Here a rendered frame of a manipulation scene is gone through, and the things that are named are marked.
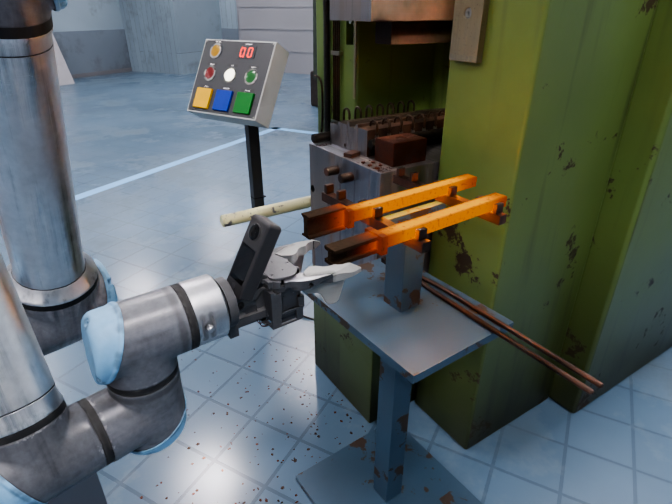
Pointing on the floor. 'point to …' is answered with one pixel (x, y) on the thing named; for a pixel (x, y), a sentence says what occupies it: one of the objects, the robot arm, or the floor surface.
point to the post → (254, 165)
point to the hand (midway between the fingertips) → (336, 251)
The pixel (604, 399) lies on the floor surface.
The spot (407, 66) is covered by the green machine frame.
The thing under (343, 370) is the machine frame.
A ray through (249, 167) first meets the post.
